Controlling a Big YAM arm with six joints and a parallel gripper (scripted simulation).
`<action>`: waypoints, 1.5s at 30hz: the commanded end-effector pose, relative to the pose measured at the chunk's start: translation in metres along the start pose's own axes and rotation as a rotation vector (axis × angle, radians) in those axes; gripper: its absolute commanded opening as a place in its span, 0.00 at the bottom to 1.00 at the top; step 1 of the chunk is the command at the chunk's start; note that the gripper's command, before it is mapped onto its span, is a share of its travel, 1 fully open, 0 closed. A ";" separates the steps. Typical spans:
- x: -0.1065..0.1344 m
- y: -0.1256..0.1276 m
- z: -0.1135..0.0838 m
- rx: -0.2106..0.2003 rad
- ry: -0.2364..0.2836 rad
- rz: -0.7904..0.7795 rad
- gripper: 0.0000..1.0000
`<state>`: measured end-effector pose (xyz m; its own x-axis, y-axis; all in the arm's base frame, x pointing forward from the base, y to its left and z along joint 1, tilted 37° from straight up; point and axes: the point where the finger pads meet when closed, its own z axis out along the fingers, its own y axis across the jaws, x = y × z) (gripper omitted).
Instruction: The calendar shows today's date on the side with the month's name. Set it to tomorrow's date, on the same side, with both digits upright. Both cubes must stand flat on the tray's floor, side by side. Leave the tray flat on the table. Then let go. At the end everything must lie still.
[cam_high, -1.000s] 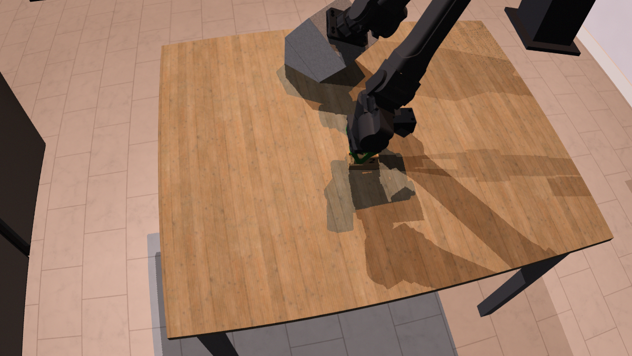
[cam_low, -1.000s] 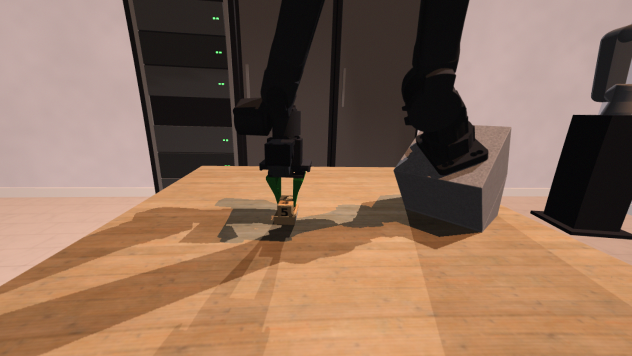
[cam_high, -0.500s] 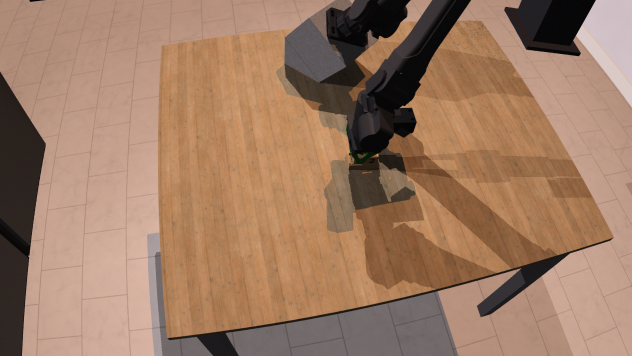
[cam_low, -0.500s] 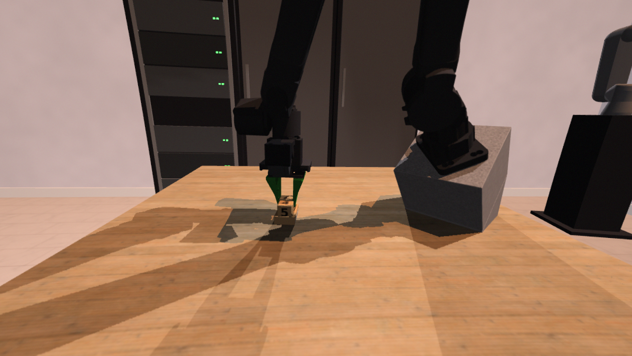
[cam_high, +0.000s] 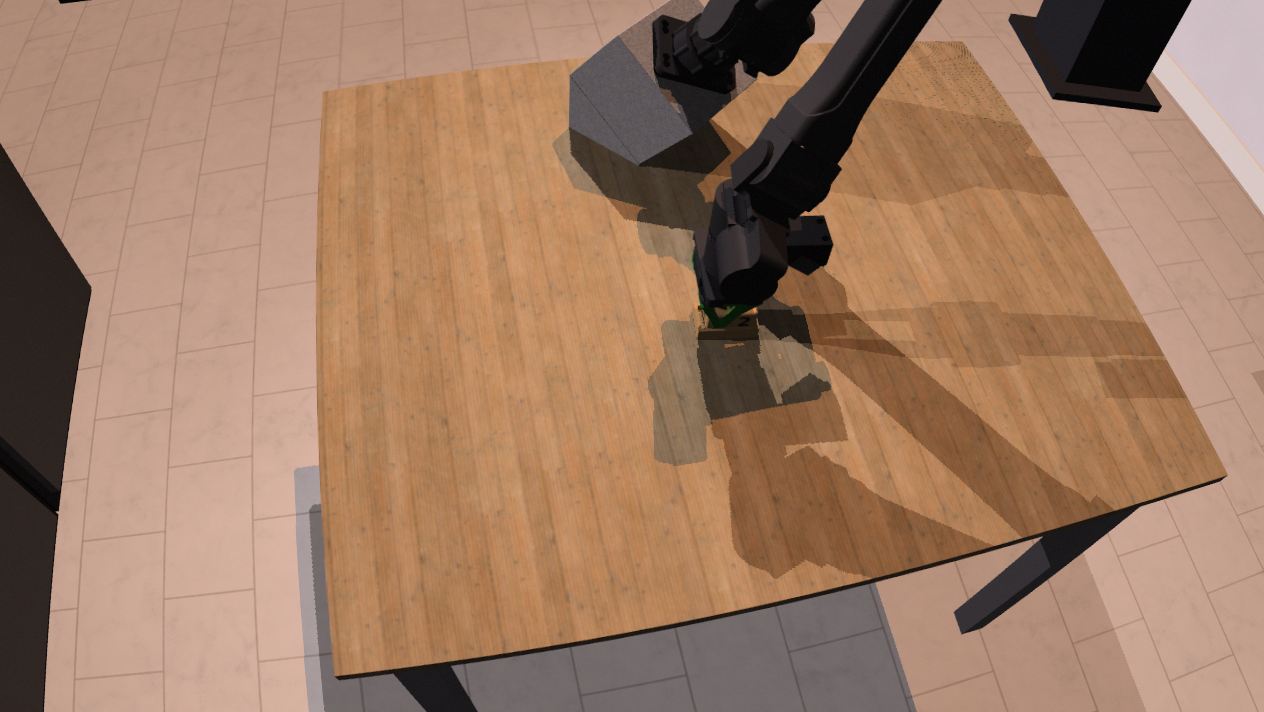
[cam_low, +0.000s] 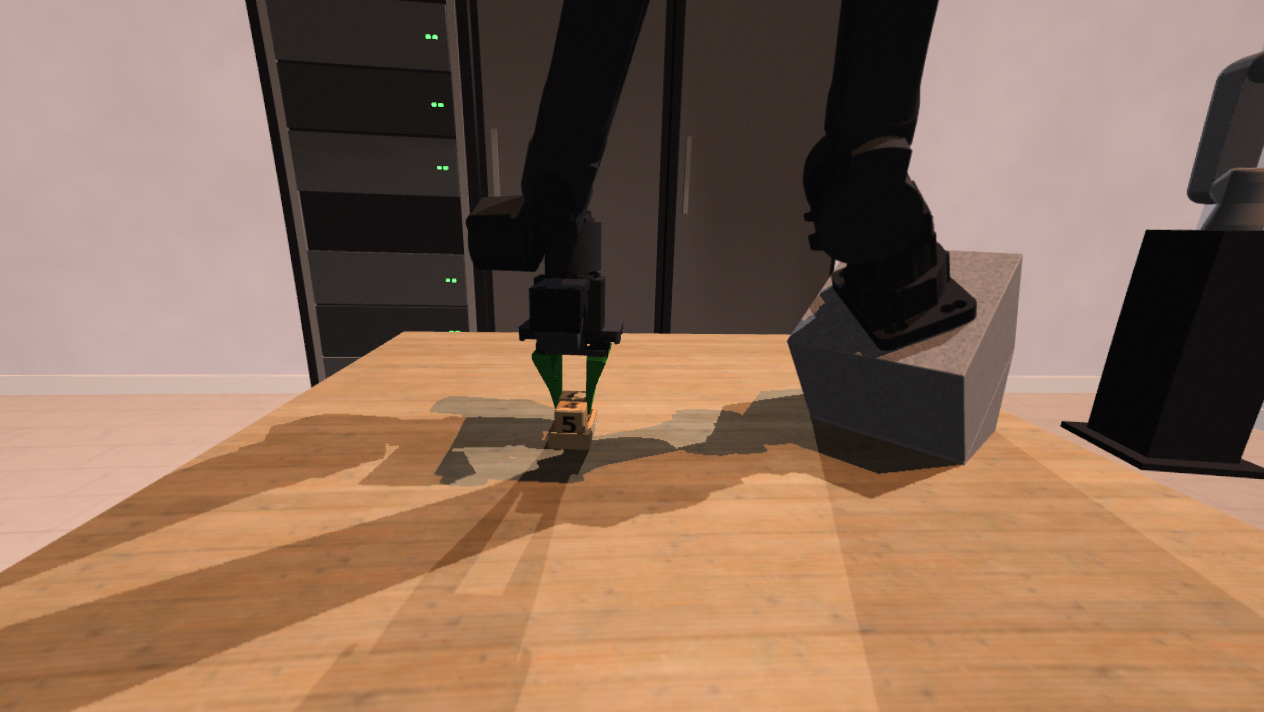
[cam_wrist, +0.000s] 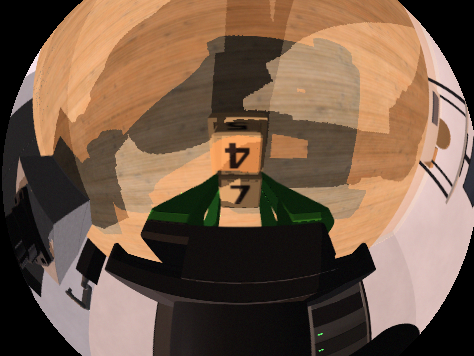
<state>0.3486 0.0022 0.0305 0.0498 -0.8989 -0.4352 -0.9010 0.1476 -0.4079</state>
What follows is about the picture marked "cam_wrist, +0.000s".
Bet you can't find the orange number cube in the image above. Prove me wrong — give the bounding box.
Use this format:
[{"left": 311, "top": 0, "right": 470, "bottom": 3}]
[
  {"left": 218, "top": 169, "right": 262, "bottom": 208},
  {"left": 212, "top": 122, "right": 263, "bottom": 175}
]

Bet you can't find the orange open-top tray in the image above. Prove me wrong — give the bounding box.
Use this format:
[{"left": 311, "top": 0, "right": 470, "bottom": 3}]
[{"left": 208, "top": 112, "right": 267, "bottom": 175}]

